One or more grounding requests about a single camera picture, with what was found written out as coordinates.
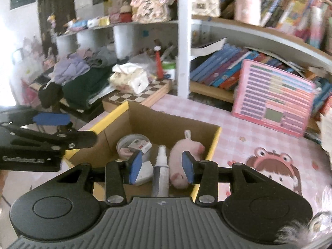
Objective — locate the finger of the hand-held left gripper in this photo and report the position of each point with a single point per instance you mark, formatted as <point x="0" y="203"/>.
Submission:
<point x="77" y="138"/>
<point x="51" y="119"/>

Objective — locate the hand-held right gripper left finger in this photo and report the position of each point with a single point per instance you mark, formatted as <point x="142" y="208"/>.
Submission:
<point x="136" y="168"/>

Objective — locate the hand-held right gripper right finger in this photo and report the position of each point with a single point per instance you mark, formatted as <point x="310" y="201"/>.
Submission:
<point x="188" y="168"/>

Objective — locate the pink pig plush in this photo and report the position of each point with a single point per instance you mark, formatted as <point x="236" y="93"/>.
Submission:
<point x="179" y="155"/>

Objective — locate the small white red box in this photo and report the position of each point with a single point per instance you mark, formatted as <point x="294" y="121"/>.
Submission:
<point x="140" y="145"/>

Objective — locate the white spray bottle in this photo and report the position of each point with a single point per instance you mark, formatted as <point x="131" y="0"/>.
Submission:
<point x="160" y="176"/>

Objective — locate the clear tape roll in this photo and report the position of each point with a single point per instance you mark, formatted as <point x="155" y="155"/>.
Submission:
<point x="127" y="137"/>

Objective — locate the yellow cardboard box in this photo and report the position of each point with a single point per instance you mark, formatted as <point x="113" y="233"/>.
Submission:
<point x="166" y="127"/>

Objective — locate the pile of clothes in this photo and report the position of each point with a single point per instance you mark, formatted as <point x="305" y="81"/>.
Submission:
<point x="77" y="83"/>

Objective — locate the checkered chessboard box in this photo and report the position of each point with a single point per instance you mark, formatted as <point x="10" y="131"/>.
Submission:
<point x="137" y="96"/>

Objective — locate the tissue pack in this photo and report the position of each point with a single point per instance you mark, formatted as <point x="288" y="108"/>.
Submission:
<point x="129" y="79"/>

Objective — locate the white green pen cup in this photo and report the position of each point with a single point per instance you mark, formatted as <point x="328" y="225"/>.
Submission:
<point x="168" y="70"/>

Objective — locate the row of blue books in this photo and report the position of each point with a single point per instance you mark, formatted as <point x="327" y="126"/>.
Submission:
<point x="220" y="70"/>

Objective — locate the row of small packets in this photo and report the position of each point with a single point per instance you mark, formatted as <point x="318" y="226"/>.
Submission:
<point x="90" y="22"/>

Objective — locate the pink learning tablet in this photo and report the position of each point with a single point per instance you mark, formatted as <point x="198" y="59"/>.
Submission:
<point x="269" y="96"/>

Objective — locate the white bookshelf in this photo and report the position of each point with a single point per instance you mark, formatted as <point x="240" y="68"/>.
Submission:
<point x="184" y="57"/>

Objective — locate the open white book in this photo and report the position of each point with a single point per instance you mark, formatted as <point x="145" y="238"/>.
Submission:
<point x="210" y="46"/>

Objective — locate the grey fluffy cuff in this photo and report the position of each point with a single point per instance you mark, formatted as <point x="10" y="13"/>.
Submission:
<point x="298" y="230"/>

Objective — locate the red pot toy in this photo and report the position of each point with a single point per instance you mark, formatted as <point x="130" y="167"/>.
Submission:
<point x="124" y="14"/>

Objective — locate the leaning thin books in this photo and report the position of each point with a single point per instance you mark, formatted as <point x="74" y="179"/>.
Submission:
<point x="321" y="96"/>

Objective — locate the pink doll ornament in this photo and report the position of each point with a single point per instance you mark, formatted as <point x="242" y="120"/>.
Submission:
<point x="150" y="2"/>

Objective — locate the pink cup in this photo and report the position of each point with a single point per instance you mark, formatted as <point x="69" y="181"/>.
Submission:
<point x="247" y="2"/>

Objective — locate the row of colourful books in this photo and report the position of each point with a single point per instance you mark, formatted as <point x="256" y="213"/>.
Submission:
<point x="293" y="13"/>

